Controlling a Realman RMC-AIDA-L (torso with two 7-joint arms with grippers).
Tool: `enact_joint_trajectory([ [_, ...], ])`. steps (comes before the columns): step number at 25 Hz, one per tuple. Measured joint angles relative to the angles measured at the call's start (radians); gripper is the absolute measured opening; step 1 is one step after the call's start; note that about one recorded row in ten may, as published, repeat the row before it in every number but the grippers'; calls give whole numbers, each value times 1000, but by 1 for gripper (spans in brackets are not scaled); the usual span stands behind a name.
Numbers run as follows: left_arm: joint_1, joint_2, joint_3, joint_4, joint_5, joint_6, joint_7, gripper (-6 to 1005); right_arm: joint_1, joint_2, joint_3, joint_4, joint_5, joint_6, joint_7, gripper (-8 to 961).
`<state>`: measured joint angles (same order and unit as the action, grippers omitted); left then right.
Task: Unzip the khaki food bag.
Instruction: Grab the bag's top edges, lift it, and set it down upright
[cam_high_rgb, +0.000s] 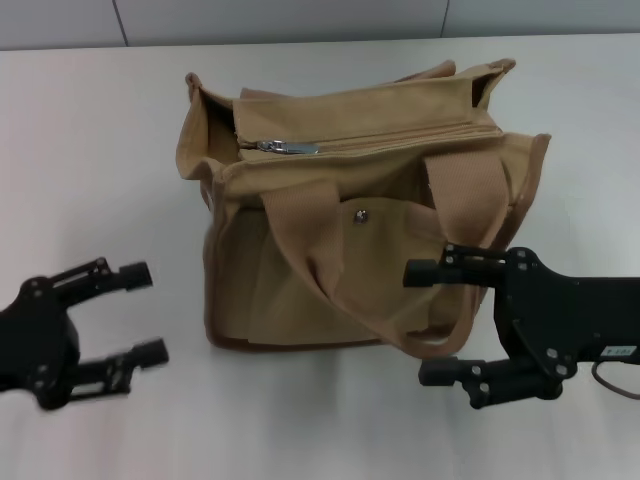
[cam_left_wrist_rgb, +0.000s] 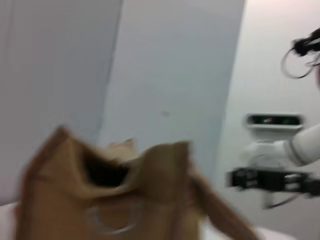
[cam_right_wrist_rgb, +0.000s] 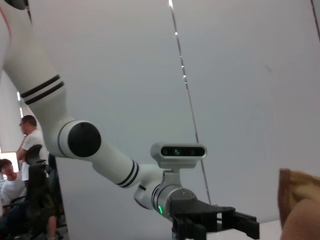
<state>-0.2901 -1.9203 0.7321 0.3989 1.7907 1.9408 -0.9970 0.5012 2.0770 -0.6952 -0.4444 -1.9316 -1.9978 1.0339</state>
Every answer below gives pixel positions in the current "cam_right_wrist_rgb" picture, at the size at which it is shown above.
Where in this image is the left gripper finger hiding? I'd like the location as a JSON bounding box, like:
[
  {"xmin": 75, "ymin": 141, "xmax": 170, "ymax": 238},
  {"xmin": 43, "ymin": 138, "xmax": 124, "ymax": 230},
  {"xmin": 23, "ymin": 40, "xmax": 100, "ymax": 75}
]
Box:
[
  {"xmin": 171, "ymin": 216, "xmax": 207, "ymax": 240},
  {"xmin": 221, "ymin": 211, "xmax": 260, "ymax": 240}
]

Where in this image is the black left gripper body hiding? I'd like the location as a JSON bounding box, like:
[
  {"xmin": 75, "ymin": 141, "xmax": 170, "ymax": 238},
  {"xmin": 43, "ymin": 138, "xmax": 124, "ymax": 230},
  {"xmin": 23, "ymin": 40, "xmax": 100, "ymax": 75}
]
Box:
[{"xmin": 169, "ymin": 193, "xmax": 236, "ymax": 233}]

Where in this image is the khaki canvas food bag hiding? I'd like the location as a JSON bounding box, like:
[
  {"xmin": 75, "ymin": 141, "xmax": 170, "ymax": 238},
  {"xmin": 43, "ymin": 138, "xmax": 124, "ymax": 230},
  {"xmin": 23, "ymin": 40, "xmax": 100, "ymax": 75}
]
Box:
[{"xmin": 278, "ymin": 168, "xmax": 320, "ymax": 240}]

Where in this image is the person in camouflage shorts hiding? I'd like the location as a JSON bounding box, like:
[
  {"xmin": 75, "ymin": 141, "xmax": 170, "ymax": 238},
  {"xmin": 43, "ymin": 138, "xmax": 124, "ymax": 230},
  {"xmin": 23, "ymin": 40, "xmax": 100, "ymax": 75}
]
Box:
[{"xmin": 29, "ymin": 189, "xmax": 59, "ymax": 240}]

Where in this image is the black office chair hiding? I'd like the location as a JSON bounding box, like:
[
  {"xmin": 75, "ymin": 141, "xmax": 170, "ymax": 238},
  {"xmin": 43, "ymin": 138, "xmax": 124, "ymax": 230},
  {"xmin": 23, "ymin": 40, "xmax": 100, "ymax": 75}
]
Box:
[
  {"xmin": 24, "ymin": 144, "xmax": 59, "ymax": 236},
  {"xmin": 1, "ymin": 196, "xmax": 32, "ymax": 240}
]

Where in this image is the standing person white shirt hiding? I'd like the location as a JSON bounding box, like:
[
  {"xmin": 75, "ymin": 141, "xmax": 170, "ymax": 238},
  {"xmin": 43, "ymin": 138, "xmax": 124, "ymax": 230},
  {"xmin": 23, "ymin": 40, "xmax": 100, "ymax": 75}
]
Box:
[{"xmin": 16, "ymin": 114, "xmax": 50, "ymax": 181}]

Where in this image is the seated person white shirt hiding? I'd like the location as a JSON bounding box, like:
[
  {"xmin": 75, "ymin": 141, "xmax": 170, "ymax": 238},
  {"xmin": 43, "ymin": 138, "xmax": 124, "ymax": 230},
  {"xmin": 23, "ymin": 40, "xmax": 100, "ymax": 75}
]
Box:
[{"xmin": 0, "ymin": 158, "xmax": 28, "ymax": 216}]

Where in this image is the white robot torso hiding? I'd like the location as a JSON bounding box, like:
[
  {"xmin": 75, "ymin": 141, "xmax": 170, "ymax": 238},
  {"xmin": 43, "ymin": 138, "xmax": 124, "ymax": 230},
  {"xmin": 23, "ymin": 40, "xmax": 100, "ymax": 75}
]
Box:
[{"xmin": 0, "ymin": 0, "xmax": 12, "ymax": 73}]

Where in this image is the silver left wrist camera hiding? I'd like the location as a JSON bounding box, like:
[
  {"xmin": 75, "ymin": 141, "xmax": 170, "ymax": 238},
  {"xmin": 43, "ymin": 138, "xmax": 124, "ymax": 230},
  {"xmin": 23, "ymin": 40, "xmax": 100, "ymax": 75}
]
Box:
[{"xmin": 150, "ymin": 142, "xmax": 208, "ymax": 171}]

